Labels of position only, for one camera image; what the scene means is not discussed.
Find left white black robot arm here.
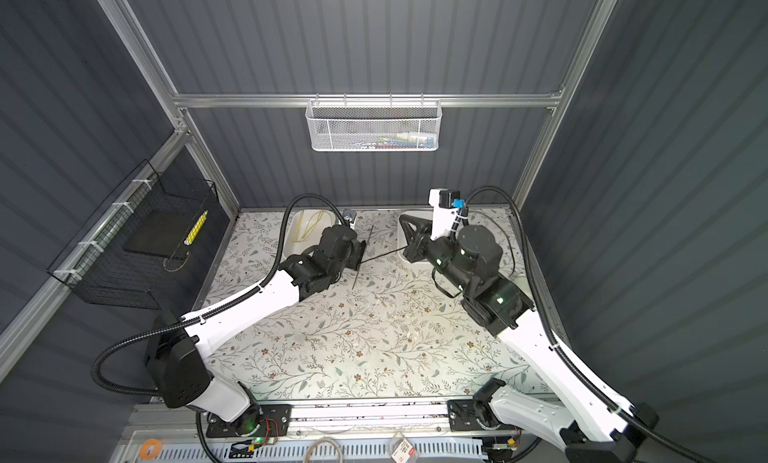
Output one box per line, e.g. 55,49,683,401
91,197,366,437

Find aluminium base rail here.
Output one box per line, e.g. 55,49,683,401
119,396,531,444

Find left white tray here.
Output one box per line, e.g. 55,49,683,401
282,209,337,258

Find white tray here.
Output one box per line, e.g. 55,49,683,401
282,209,337,258
398,210,433,226

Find white wire mesh basket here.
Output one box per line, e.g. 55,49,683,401
305,96,443,152

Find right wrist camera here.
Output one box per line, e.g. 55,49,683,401
428,188,463,240

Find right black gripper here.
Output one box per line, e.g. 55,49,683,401
401,212,475,298

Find grey cable loop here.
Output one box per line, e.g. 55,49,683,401
303,437,346,463

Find right white tray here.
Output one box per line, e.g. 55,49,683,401
398,210,433,226

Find black wire basket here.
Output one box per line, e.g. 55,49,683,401
48,165,227,316

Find black cable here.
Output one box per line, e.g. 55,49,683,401
359,210,517,299

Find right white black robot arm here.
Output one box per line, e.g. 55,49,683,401
400,185,706,462

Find black cable spool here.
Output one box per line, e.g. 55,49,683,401
352,225,375,290

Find yellow rubber bands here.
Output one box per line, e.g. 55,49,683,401
289,209,328,243

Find orange tape roll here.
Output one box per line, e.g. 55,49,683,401
137,438,163,461

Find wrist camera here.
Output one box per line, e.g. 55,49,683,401
342,209,357,226
428,188,463,240

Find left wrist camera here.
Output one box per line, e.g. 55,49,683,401
342,209,357,226

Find small plastic packet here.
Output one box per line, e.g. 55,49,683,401
387,432,419,463

